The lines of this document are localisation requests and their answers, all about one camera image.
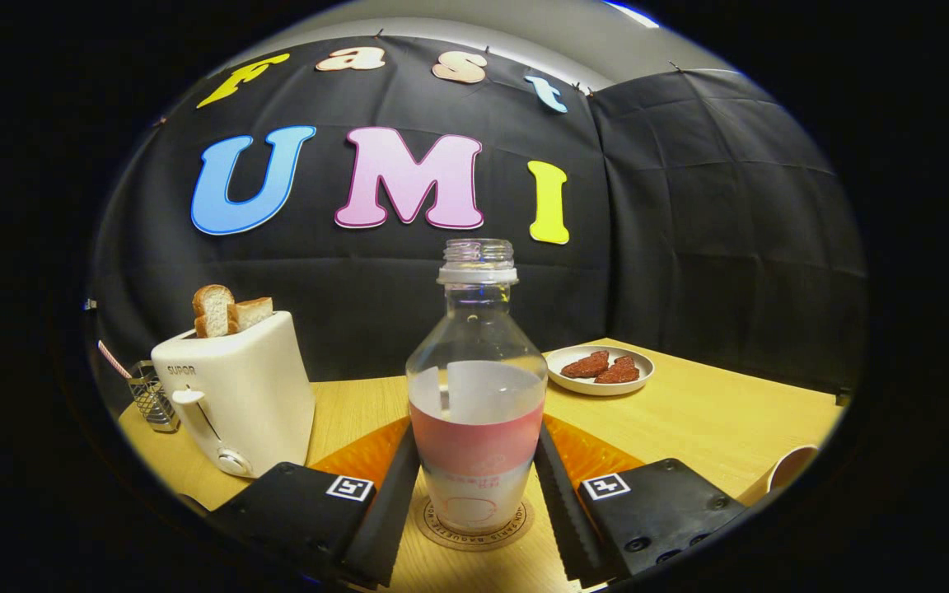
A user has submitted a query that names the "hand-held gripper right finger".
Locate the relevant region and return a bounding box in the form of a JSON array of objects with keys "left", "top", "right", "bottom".
[{"left": 534, "top": 414, "right": 747, "bottom": 590}]

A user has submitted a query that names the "wire mesh holder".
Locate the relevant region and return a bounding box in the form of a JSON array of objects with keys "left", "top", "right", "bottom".
[{"left": 127, "top": 360, "right": 181, "bottom": 434}]

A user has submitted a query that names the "red striped straw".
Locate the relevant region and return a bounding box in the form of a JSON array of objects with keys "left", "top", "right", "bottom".
[{"left": 97, "top": 340, "right": 133, "bottom": 380}]

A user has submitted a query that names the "round cork coaster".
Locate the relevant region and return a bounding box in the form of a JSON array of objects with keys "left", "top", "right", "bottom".
[{"left": 415, "top": 494, "right": 536, "bottom": 551}]

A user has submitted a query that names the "beige cup wooden handle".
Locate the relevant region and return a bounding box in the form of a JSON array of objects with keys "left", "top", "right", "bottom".
[{"left": 736, "top": 445, "right": 820, "bottom": 507}]

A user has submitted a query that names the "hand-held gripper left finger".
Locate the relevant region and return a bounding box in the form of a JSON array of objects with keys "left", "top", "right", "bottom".
[{"left": 209, "top": 416, "right": 423, "bottom": 590}]

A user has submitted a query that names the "wooden table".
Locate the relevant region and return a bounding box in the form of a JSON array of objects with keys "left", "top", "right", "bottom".
[{"left": 116, "top": 338, "right": 844, "bottom": 593}]

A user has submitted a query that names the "white toaster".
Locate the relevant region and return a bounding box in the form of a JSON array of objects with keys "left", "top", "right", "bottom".
[{"left": 151, "top": 310, "right": 316, "bottom": 479}]

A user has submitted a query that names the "black backdrop cloth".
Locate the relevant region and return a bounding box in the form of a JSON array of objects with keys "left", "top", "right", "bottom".
[{"left": 87, "top": 35, "right": 869, "bottom": 413}]

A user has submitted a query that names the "white round plate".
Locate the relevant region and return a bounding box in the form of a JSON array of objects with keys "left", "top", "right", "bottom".
[{"left": 545, "top": 344, "right": 656, "bottom": 397}]

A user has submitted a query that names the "red meat piece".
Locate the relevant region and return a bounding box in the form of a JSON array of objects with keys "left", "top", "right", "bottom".
[
  {"left": 560, "top": 350, "right": 610, "bottom": 380},
  {"left": 595, "top": 355, "right": 641, "bottom": 385}
]

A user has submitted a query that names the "clear juice bottle pink label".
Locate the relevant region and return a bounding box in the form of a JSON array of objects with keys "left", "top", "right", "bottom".
[{"left": 405, "top": 238, "right": 549, "bottom": 535}]

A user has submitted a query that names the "toasted bread slice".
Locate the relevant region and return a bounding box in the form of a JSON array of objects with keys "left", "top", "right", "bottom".
[
  {"left": 192, "top": 284, "right": 236, "bottom": 339},
  {"left": 227, "top": 297, "right": 274, "bottom": 334}
]

